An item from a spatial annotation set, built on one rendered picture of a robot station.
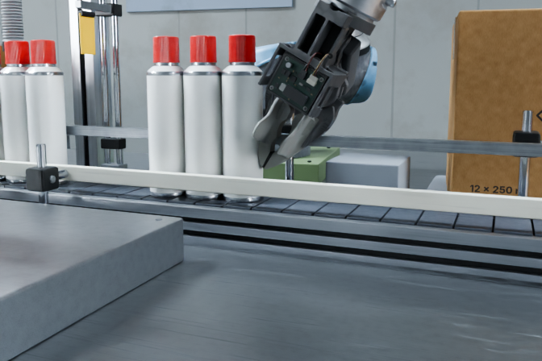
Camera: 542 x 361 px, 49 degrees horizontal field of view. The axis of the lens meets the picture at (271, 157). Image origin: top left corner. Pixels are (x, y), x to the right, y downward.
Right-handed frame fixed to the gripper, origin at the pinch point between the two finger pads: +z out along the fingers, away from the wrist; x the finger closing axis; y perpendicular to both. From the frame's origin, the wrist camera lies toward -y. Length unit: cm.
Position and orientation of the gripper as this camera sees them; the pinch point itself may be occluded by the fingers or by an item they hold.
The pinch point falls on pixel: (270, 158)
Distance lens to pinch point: 73.0
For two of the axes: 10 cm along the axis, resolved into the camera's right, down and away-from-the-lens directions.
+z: -4.6, 8.3, 3.0
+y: -3.7, 1.3, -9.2
